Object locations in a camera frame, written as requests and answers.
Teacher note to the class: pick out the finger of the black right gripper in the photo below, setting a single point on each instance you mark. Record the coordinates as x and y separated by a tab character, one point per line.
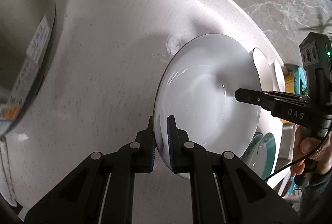
271	100

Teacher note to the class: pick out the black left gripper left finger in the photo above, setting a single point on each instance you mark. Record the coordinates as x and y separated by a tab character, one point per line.
100	189

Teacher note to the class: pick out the teal rimmed plate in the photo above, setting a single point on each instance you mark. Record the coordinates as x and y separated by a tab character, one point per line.
260	154

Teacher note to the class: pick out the small white bowl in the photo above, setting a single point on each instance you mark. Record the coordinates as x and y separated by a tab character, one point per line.
279	77

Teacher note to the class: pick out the stainless steel rice cooker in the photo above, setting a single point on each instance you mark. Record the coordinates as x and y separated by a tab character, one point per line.
26	27

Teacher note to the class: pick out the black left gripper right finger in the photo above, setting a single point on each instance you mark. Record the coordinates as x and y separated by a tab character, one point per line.
223	188

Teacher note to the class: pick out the large white plate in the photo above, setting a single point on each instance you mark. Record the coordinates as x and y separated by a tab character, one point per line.
198	88

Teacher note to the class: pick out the white bowl red flower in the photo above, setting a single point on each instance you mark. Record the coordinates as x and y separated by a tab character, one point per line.
263	69

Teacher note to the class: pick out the teal colander basket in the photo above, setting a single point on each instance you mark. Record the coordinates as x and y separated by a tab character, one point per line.
299	78

